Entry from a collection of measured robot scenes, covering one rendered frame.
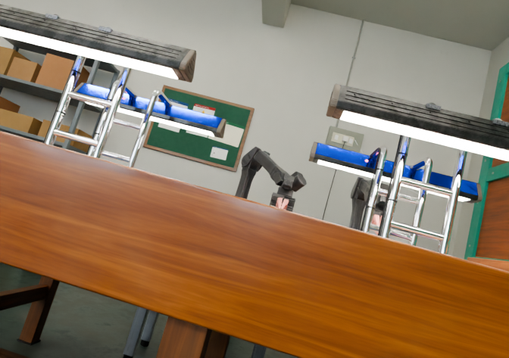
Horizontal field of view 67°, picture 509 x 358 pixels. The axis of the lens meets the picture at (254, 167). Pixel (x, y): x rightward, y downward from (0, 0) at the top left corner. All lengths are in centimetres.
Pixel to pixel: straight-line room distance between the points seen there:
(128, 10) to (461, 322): 415
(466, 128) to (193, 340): 71
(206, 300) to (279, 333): 11
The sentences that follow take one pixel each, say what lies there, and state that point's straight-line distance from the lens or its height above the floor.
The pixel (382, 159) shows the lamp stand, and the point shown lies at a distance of 134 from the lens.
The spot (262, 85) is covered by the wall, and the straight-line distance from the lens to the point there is 381.
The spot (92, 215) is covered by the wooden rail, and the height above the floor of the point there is 68.
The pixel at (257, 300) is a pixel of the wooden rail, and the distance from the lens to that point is 56.
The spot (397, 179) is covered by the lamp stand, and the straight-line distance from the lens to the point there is 108.
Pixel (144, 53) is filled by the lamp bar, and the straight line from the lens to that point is 100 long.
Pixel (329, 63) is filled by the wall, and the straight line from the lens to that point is 394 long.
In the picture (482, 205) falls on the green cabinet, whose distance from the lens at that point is 196.
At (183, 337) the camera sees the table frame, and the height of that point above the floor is 56.
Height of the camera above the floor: 72
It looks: 9 degrees up
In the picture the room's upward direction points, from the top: 16 degrees clockwise
